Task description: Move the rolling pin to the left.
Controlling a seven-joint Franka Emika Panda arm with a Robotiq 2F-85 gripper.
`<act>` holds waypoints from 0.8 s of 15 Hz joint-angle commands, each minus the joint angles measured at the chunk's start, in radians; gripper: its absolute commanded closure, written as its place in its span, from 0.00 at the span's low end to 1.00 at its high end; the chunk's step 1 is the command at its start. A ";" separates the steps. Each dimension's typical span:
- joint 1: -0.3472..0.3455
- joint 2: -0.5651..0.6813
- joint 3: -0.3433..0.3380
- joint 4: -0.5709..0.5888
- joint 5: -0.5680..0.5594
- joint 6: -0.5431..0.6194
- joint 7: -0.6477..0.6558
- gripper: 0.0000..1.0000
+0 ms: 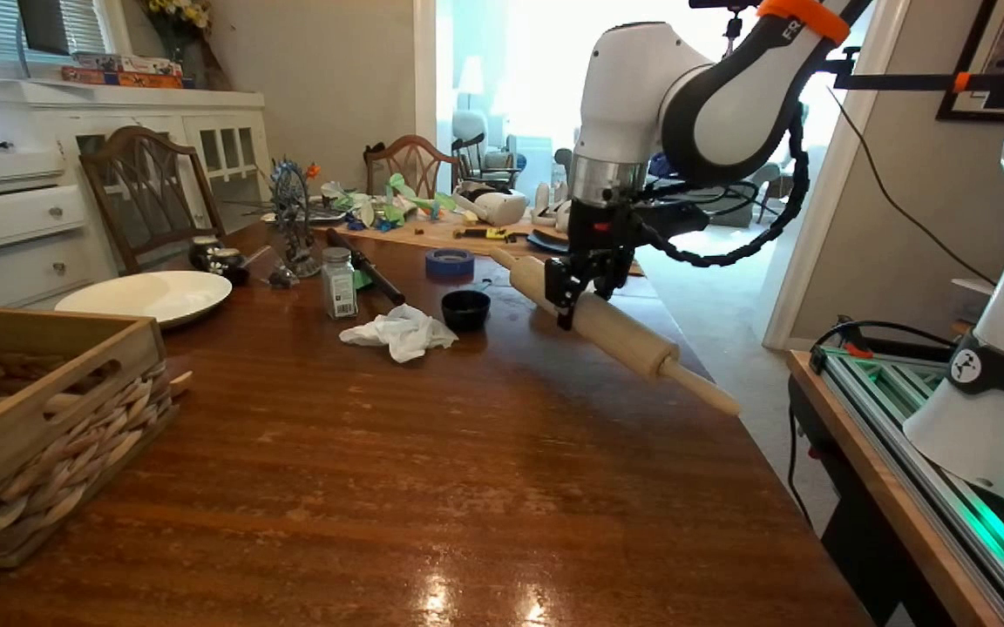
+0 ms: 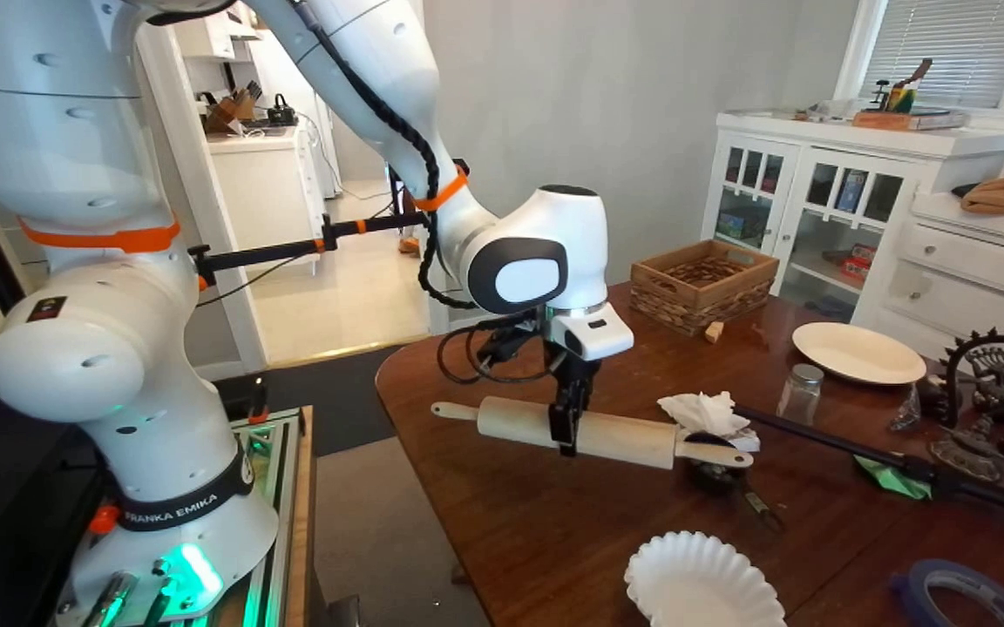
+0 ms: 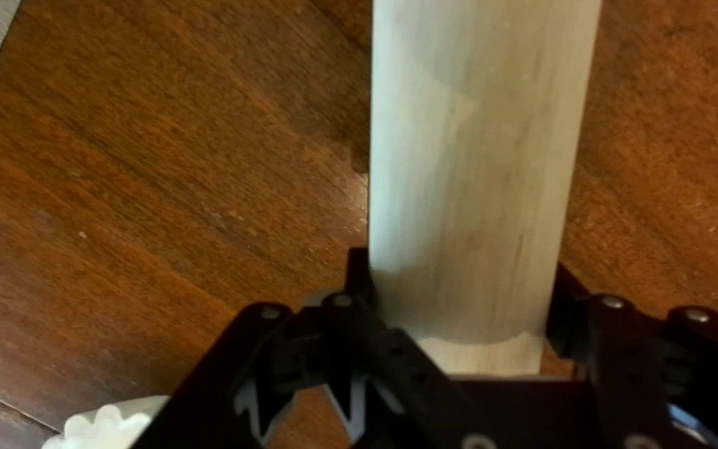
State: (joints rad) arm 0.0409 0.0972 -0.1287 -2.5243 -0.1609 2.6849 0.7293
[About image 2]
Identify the small black red clamp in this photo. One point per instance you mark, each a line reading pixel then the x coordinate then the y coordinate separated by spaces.
pixel 259 400

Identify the crumpled white tissue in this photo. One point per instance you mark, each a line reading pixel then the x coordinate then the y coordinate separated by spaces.
pixel 706 413

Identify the white glass-door cabinet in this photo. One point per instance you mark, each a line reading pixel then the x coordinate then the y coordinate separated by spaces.
pixel 801 175

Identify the white window blinds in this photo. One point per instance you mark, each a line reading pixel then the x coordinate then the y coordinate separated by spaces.
pixel 956 45

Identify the small black measuring cup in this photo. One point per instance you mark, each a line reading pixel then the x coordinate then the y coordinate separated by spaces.
pixel 715 478

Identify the small clear glass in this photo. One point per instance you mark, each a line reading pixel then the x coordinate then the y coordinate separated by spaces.
pixel 907 409

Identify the glass shaker jar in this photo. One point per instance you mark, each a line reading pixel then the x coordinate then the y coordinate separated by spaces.
pixel 805 393

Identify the black pole with orange clips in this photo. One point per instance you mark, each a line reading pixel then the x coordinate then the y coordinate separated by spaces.
pixel 271 247

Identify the white kitchen counter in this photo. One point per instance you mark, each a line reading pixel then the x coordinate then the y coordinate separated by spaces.
pixel 263 185

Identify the utensils in holder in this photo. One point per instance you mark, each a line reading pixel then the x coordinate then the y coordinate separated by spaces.
pixel 903 92

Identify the black box beside robot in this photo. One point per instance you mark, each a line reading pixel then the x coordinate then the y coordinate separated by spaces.
pixel 1 509

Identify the brown tray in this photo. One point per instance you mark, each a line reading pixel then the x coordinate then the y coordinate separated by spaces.
pixel 907 119

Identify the wooden rolling pin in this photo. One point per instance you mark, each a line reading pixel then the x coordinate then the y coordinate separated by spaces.
pixel 628 438

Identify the cream round plate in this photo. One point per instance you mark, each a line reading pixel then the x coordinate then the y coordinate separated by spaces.
pixel 856 351

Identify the green plastic piece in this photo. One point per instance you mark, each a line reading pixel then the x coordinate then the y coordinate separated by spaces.
pixel 890 478

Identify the white paper coffee filter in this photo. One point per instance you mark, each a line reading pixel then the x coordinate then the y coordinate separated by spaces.
pixel 699 579

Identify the white drawer dresser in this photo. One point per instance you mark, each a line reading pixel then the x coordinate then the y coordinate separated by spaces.
pixel 966 272

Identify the black tripod rod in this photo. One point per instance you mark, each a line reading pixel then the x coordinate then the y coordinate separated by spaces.
pixel 828 438

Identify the black gear-shaped ornament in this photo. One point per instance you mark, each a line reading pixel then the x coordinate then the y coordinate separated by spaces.
pixel 996 378

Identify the small wooden cork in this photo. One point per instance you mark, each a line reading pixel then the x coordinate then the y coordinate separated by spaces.
pixel 713 330

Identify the black kettle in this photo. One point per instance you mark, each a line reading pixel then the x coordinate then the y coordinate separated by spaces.
pixel 282 111

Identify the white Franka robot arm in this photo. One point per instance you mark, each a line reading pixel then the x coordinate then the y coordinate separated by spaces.
pixel 97 350

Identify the woven wooden basket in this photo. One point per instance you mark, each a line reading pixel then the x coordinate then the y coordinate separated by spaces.
pixel 687 298

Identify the blue tape roll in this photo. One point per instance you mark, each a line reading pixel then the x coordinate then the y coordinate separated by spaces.
pixel 914 587

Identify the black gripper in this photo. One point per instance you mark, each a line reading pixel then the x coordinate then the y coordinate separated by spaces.
pixel 572 373

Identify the brown object on counter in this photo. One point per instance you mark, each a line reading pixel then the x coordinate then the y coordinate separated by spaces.
pixel 229 111

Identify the dark round metal base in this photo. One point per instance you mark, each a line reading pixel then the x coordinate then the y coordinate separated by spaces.
pixel 966 452

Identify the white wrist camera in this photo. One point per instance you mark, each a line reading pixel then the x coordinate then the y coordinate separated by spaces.
pixel 598 334

